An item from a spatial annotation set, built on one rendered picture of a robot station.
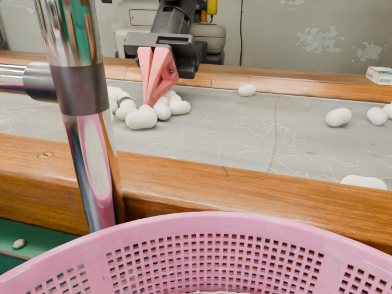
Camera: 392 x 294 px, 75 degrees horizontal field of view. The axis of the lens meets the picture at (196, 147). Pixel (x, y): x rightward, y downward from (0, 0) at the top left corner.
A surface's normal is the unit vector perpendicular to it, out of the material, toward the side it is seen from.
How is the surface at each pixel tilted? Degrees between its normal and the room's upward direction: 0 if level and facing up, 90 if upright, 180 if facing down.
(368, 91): 45
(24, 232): 0
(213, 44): 90
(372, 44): 90
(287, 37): 90
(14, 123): 0
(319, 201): 0
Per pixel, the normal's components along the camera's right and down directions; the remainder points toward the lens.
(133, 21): -0.15, 0.58
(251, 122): 0.02, -0.88
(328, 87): -0.15, -0.30
